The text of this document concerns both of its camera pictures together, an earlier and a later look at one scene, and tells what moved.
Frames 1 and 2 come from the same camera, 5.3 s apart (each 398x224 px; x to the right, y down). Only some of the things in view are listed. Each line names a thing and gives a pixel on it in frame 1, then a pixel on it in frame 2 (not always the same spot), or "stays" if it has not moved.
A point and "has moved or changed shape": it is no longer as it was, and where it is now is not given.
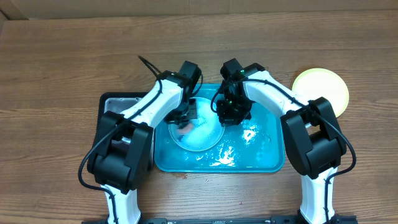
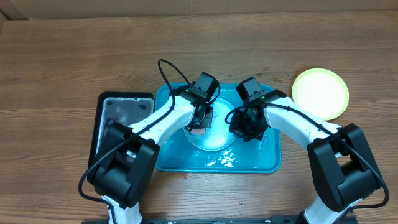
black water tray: x=117 y=102 stays
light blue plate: x=200 y=134 has moved or changed shape
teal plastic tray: x=208 y=91 → x=179 y=155
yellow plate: x=316 y=83 stays
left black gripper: x=193 y=114 → x=208 y=122
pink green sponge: x=186 y=129 → x=198 y=131
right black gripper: x=232 y=115 → x=245 y=130
